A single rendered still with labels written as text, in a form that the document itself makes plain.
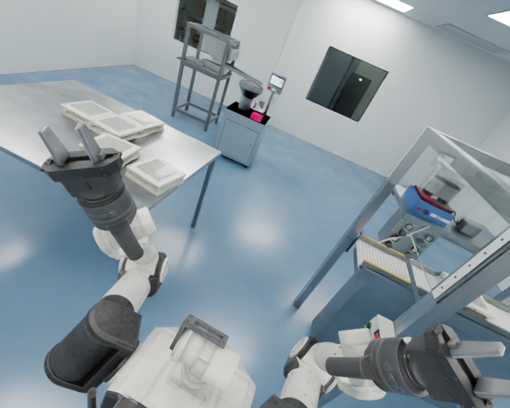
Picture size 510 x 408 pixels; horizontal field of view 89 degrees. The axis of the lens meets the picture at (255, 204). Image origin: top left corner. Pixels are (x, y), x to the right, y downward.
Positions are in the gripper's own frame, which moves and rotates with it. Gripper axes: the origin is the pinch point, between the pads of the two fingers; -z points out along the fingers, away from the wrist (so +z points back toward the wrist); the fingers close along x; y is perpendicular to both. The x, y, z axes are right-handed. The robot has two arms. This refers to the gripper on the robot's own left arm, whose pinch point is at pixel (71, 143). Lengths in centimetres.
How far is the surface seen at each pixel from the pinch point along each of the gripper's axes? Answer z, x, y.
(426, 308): 59, 81, 16
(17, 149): 56, -86, -94
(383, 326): 72, 72, 16
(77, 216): 148, -112, -130
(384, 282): 128, 113, -23
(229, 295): 190, 13, -57
